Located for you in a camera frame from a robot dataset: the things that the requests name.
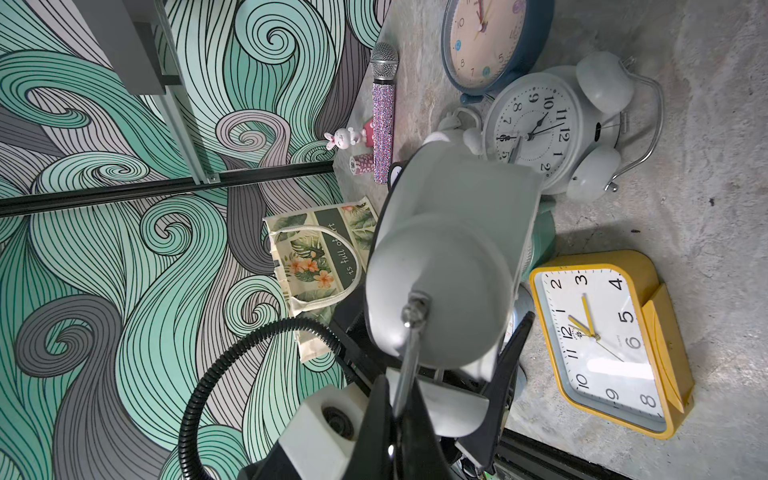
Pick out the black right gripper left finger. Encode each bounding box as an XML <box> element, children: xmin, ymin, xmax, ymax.
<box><xmin>343</xmin><ymin>375</ymin><xmax>394</xmax><ymax>480</ymax></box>

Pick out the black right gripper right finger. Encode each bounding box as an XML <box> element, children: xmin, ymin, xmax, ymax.
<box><xmin>397</xmin><ymin>392</ymin><xmax>452</xmax><ymax>480</ymax></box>

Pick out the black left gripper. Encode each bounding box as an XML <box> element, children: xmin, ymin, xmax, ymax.
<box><xmin>329</xmin><ymin>287</ymin><xmax>536</xmax><ymax>480</ymax></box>

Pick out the yellow rectangular alarm clock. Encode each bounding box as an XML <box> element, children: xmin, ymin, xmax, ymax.
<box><xmin>529</xmin><ymin>250</ymin><xmax>695</xmax><ymax>440</ymax></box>

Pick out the black-backed white alarm clock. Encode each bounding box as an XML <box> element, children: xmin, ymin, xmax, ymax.
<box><xmin>364</xmin><ymin>142</ymin><xmax>544</xmax><ymax>439</ymax></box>

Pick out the cream floral canvas bag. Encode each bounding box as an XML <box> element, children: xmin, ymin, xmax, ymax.
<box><xmin>265</xmin><ymin>197</ymin><xmax>378</xmax><ymax>325</ymax></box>

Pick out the white twin-bell alarm clock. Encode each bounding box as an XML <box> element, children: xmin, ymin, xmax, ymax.
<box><xmin>428</xmin><ymin>51</ymin><xmax>665</xmax><ymax>203</ymax></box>

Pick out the green round alarm clock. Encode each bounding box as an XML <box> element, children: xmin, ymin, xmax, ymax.
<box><xmin>523</xmin><ymin>197</ymin><xmax>556</xmax><ymax>280</ymax></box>

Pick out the blue round alarm clock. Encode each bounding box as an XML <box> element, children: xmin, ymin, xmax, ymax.
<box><xmin>440</xmin><ymin>0</ymin><xmax>555</xmax><ymax>105</ymax></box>

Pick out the white bunny figurine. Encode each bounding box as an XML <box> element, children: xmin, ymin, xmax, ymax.
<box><xmin>323</xmin><ymin>127</ymin><xmax>373</xmax><ymax>150</ymax></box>

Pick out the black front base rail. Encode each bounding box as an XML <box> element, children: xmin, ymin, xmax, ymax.
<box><xmin>495</xmin><ymin>429</ymin><xmax>629</xmax><ymax>480</ymax></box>

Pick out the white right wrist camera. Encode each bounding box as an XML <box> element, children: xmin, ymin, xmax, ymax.
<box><xmin>270</xmin><ymin>385</ymin><xmax>369</xmax><ymax>479</ymax></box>

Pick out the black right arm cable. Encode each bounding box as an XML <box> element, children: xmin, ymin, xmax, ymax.
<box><xmin>178</xmin><ymin>316</ymin><xmax>355</xmax><ymax>480</ymax></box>

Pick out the aluminium back rail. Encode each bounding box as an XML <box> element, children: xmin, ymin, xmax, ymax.
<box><xmin>151</xmin><ymin>1</ymin><xmax>219</xmax><ymax>185</ymax></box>

